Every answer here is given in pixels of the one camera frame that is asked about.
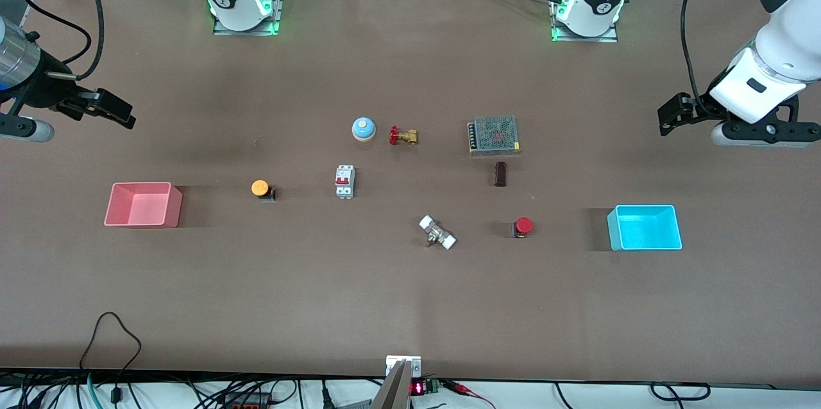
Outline pink plastic bin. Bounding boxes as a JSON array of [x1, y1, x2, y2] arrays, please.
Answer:
[[104, 182, 183, 228]]

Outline cyan plastic bin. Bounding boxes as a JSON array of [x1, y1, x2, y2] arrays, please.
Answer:
[[607, 204, 682, 251]]

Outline metal mesh power supply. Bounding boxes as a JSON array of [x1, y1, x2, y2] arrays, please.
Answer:
[[467, 115, 521, 156]]

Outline white circuit breaker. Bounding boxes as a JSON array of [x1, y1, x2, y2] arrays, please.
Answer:
[[334, 165, 355, 199]]

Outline white capped pipe fitting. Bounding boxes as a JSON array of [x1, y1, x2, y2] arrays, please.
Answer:
[[419, 215, 457, 251]]

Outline orange connector block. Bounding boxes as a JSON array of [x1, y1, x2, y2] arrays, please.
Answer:
[[218, 394, 271, 409]]

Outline red clip lead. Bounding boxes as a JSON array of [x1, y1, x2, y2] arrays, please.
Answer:
[[443, 380, 496, 409]]

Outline grey metal bar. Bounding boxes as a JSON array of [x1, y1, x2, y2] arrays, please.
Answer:
[[371, 360, 412, 409]]

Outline short black right arm cable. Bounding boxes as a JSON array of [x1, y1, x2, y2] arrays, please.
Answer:
[[18, 0, 92, 65]]

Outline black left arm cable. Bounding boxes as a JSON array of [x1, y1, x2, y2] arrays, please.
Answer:
[[679, 0, 716, 108]]

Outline long black right arm cable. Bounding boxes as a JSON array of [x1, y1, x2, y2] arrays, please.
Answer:
[[63, 0, 105, 81]]

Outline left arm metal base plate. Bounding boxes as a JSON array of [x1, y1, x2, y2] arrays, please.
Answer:
[[550, 0, 619, 43]]

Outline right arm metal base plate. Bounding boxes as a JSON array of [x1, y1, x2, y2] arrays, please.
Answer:
[[213, 0, 287, 36]]

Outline black coiled cable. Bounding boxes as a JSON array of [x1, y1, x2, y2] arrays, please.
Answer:
[[650, 382, 711, 402]]

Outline thin black looped cable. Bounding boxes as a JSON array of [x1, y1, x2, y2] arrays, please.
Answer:
[[80, 312, 142, 405]]

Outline white mounting bracket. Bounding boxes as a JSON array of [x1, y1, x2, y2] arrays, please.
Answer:
[[385, 355, 423, 379]]

